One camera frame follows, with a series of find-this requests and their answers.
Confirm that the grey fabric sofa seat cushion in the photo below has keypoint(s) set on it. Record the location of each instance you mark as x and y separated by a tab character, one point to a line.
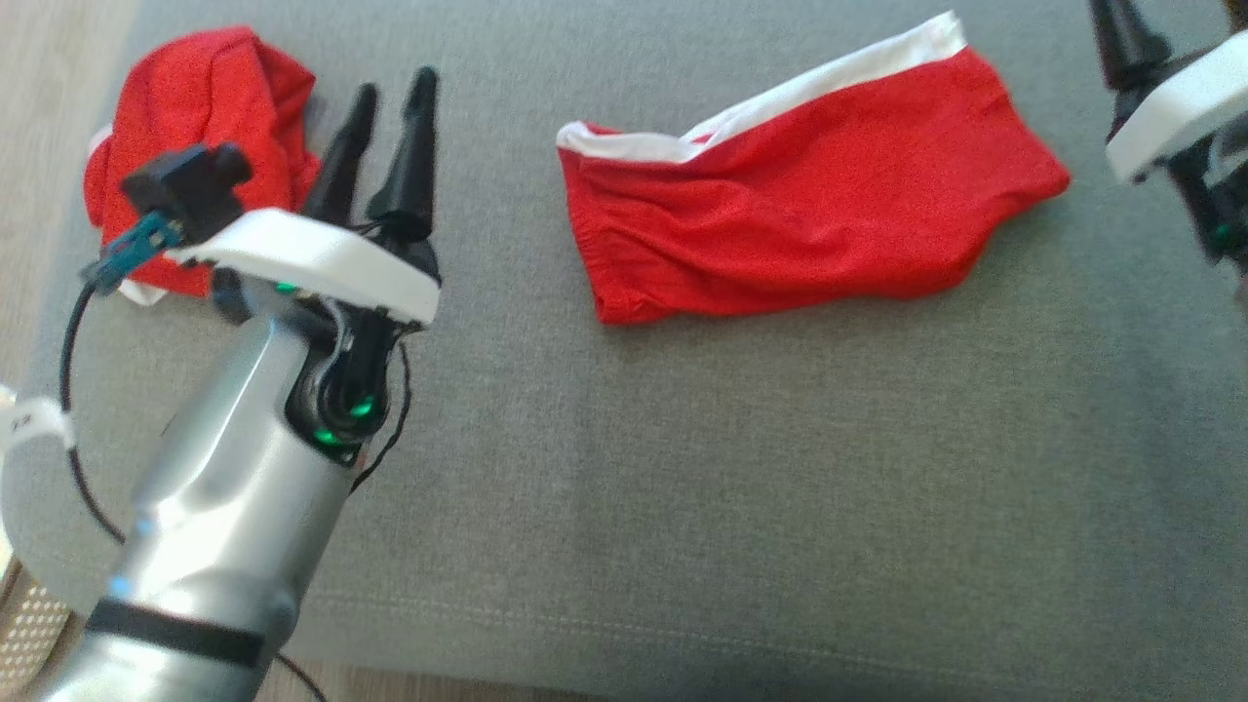
682	439

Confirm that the beige perforated laundry basket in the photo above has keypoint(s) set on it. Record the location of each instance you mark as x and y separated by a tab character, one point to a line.
29	634

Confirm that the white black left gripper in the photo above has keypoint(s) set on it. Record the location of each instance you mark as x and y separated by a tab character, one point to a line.
322	258

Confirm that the red basketball jersey white trim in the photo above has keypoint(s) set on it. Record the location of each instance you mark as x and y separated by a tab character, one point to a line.
195	97

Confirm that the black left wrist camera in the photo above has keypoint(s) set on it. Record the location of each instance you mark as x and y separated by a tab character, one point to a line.
185	185

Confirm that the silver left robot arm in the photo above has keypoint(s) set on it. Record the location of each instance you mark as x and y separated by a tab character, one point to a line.
224	507

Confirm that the red shorts white stripe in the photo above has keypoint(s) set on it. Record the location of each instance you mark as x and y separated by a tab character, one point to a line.
780	214

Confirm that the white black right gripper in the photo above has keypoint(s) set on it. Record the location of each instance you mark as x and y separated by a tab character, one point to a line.
1189	97

